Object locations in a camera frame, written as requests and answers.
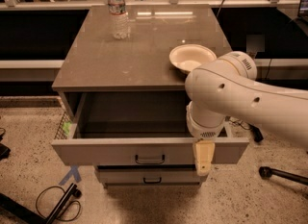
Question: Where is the black stand leg left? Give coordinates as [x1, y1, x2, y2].
[0, 184, 81, 224]

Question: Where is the black stand leg behind cabinet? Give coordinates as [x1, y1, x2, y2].
[250, 125, 264, 142]

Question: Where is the clear plastic water bottle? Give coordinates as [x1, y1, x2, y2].
[107, 0, 129, 39]

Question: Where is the blue tape cross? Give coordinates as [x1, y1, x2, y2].
[59, 165, 81, 186]

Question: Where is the grey drawer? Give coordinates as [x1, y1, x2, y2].
[95, 168, 207, 186]
[51, 92, 250, 168]

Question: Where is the black chair leg right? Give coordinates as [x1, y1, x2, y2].
[259, 166, 308, 186]

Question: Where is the grey bottom drawer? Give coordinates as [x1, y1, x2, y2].
[95, 168, 207, 186]

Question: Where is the white paper bowl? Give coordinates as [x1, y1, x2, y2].
[169, 44, 217, 74]

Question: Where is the black cable on floor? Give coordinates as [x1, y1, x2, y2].
[35, 185, 83, 223]

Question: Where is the grey drawer cabinet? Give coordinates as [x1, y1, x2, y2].
[51, 4, 250, 189]

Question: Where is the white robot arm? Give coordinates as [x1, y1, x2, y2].
[185, 51, 308, 176]

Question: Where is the grey top drawer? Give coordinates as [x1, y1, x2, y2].
[51, 92, 250, 168]

